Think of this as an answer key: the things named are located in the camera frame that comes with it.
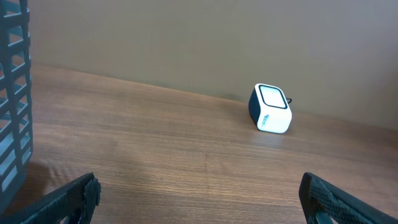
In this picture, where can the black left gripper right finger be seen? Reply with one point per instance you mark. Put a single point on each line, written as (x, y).
(323, 202)

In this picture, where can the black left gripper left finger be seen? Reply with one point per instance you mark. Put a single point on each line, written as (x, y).
(74, 202)

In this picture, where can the white barcode scanner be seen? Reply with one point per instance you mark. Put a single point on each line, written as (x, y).
(269, 109)

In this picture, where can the grey plastic basket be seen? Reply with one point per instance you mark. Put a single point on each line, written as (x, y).
(16, 98)

